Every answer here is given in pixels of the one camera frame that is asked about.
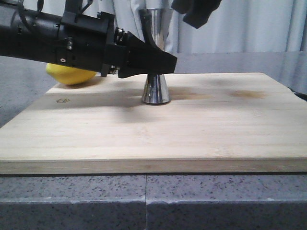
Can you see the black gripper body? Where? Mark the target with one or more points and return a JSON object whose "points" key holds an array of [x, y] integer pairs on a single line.
{"points": [[91, 44]]}

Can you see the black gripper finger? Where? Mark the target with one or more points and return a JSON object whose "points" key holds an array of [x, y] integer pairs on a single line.
{"points": [[146, 18], [196, 12], [142, 58]]}

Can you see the steel double jigger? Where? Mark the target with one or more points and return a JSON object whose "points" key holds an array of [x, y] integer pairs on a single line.
{"points": [[155, 88]]}

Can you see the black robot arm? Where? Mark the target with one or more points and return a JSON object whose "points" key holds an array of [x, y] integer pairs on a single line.
{"points": [[31, 35]]}

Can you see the yellow lemon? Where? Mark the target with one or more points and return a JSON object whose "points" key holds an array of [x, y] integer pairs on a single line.
{"points": [[69, 75]]}

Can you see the grey curtain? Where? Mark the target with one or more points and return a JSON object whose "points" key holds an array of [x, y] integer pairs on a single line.
{"points": [[236, 26]]}

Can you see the wooden cutting board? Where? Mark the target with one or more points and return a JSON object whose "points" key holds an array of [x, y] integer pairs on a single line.
{"points": [[226, 122]]}

